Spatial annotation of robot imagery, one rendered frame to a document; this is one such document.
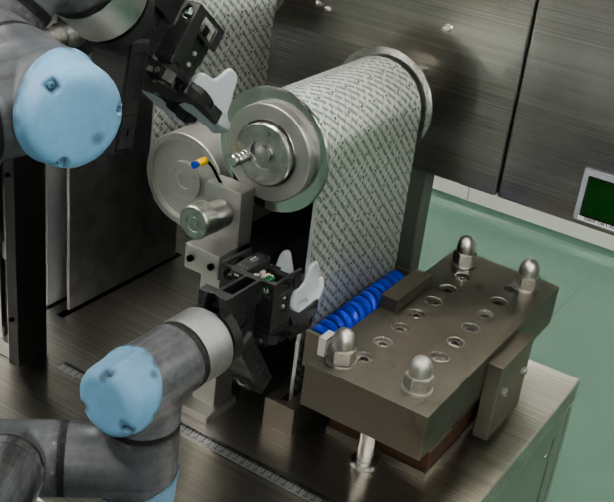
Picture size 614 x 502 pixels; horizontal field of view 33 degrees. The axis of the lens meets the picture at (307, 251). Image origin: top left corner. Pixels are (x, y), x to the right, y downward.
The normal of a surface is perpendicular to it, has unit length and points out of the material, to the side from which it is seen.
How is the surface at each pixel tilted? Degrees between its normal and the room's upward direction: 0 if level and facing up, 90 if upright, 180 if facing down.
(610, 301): 0
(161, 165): 90
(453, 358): 0
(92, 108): 90
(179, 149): 90
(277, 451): 0
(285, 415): 90
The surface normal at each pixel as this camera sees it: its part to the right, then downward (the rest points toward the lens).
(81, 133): 0.62, 0.42
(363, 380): 0.11, -0.88
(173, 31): -0.35, -0.32
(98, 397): -0.54, 0.33
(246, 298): 0.83, 0.33
